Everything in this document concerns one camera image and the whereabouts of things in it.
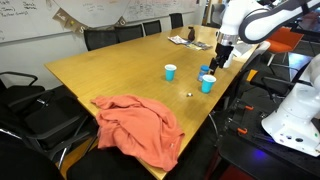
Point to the grey office chair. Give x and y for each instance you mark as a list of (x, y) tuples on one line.
[(216, 13)]

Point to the wall whiteboard with writing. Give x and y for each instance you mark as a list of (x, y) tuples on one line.
[(20, 23), (150, 10)]

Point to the dark printed magazine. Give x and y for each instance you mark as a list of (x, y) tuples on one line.
[(201, 45)]

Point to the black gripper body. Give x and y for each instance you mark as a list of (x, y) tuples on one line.
[(222, 51)]

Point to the orange chair with white legs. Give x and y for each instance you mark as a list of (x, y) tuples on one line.
[(283, 40)]

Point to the orange cloth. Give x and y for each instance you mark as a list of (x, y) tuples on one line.
[(140, 130)]

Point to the blue plastic cup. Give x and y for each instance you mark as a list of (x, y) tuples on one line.
[(170, 74), (207, 85)]

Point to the brown bottle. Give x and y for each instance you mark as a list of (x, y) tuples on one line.
[(191, 34)]

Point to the brown pennant banner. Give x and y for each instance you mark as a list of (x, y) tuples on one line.
[(61, 15)]

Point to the white printed magazine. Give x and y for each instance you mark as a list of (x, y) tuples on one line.
[(177, 39)]

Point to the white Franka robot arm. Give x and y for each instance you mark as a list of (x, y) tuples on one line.
[(293, 116)]

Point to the robot mounting stand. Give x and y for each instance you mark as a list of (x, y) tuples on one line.
[(253, 156)]

